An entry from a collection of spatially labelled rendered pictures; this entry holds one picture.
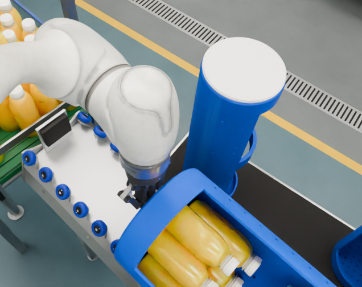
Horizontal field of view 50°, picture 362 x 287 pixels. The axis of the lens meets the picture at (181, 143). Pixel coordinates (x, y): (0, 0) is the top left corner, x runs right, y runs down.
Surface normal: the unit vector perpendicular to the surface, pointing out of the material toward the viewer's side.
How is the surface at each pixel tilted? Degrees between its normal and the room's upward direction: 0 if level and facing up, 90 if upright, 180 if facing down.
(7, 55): 46
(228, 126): 90
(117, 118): 75
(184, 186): 18
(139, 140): 86
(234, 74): 0
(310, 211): 0
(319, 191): 0
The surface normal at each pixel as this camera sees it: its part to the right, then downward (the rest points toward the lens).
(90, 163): 0.07, -0.51
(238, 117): -0.12, 0.85
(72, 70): 0.14, 0.28
